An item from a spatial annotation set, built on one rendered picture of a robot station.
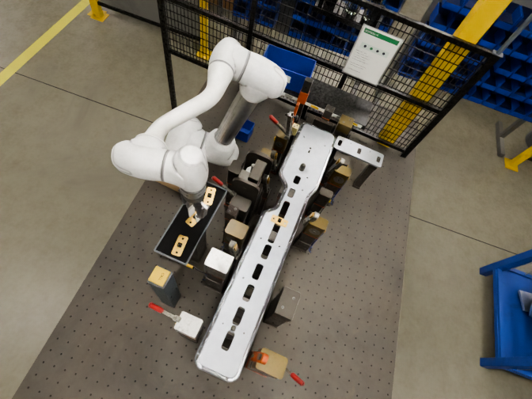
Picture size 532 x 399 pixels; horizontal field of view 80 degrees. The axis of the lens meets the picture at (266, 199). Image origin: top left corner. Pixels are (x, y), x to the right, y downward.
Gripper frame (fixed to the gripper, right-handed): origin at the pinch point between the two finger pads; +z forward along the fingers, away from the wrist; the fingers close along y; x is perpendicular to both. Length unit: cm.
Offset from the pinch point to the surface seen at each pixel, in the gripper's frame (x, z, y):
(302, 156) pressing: 70, 20, 14
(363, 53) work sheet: 129, -10, 7
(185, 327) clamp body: -33.3, 14.0, 24.6
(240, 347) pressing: -26, 20, 46
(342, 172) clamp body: 72, 16, 37
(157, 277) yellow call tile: -27.1, 4.0, 5.7
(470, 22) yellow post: 142, -42, 44
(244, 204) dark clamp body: 21.6, 12.1, 9.8
